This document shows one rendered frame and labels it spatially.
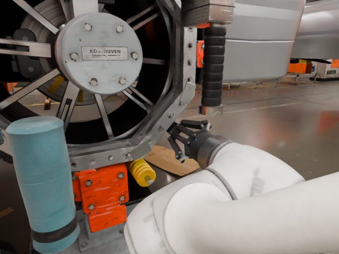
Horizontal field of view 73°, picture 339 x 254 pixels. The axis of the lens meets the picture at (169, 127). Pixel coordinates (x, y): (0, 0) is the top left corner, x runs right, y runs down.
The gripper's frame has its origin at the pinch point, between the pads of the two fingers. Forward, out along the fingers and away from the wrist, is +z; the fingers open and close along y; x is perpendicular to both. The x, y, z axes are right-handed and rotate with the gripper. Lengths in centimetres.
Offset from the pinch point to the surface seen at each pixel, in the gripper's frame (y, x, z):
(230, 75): 30.6, -11.9, 9.5
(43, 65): -9.8, 35.4, 19.9
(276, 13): 61, -10, 10
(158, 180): -26, -64, 70
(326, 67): 476, -508, 348
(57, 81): -11.0, 29.6, 19.5
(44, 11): 2.1, 43.7, 19.9
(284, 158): 51, -141, 53
